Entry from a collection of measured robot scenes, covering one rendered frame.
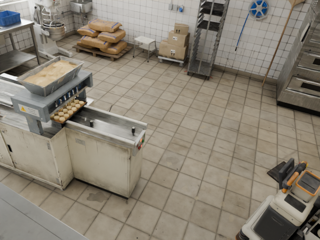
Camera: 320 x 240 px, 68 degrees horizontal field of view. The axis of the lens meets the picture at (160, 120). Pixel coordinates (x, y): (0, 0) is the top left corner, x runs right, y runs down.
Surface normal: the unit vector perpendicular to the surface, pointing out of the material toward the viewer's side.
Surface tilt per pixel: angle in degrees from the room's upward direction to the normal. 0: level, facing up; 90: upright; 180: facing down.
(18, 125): 0
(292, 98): 90
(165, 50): 89
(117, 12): 90
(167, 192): 0
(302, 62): 90
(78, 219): 0
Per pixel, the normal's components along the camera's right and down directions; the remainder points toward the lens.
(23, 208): 0.10, -0.79
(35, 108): -0.33, 0.55
